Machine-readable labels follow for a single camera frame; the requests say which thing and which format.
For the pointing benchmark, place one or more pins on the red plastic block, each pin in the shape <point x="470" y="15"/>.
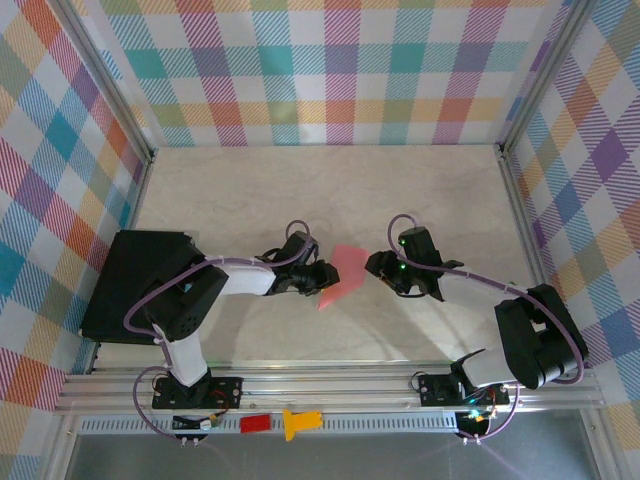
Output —
<point x="255" y="423"/>

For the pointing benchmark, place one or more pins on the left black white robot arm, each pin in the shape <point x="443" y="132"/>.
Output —
<point x="185" y="305"/>

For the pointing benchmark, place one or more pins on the large black box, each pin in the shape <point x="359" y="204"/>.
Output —
<point x="125" y="260"/>

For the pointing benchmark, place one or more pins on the yellow plastic part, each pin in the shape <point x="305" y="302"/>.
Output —
<point x="297" y="422"/>

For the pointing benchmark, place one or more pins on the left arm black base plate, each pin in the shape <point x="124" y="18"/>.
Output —
<point x="225" y="392"/>

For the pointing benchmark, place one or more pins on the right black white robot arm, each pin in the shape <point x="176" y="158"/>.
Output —
<point x="540" y="335"/>

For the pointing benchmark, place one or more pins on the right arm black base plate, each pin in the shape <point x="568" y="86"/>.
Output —
<point x="435" y="390"/>

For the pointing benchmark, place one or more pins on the aluminium corner post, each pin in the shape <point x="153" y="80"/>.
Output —
<point x="537" y="85"/>
<point x="111" y="85"/>

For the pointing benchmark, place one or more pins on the aluminium frame leg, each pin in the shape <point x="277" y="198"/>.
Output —
<point x="597" y="445"/>
<point x="60" y="450"/>

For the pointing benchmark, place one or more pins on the aluminium side rail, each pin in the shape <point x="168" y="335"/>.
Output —
<point x="525" y="225"/>
<point x="137" y="200"/>

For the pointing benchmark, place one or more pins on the pink paper sheet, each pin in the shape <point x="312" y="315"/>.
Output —
<point x="350" y="267"/>

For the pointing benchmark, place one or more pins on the small lit circuit board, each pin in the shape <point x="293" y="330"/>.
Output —
<point x="475" y="415"/>

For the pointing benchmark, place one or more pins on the wide aluminium frame rail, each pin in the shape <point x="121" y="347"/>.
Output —
<point x="325" y="390"/>

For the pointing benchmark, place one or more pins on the small white green connector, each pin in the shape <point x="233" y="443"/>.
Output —
<point x="209" y="423"/>

